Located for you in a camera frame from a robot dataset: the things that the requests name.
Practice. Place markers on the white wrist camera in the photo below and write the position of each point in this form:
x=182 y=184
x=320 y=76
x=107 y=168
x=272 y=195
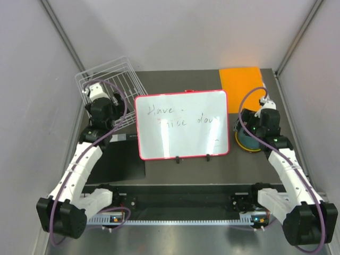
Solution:
x=95 y=91
x=265 y=103

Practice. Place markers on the orange folder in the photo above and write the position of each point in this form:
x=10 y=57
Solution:
x=237 y=82

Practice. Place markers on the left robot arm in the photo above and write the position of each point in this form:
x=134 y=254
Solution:
x=64 y=212

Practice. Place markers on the grey cable duct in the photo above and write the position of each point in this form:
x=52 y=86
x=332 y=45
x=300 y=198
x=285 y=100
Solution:
x=244 y=219

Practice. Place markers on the red framed whiteboard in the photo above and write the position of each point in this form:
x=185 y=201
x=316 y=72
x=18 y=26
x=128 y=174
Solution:
x=182 y=125

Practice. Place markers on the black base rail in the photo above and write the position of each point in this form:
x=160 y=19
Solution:
x=140 y=197

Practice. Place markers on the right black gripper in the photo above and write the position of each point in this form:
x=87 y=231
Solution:
x=248 y=116

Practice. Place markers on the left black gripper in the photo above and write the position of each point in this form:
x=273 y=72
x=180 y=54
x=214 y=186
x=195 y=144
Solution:
x=120 y=108

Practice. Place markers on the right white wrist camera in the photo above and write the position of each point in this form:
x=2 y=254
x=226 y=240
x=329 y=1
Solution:
x=265 y=103

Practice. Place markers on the white wire dish rack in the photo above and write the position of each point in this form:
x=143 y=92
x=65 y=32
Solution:
x=116 y=75

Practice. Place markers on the dark green plate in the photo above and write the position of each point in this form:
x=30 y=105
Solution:
x=247 y=141

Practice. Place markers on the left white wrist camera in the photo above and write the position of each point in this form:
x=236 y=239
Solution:
x=95 y=91

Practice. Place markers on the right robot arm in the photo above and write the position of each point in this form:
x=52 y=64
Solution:
x=306 y=218

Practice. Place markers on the lime green plate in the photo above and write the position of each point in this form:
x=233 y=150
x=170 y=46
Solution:
x=245 y=148

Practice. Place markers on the black tablet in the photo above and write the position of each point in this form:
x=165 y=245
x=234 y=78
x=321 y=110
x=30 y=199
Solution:
x=120 y=161

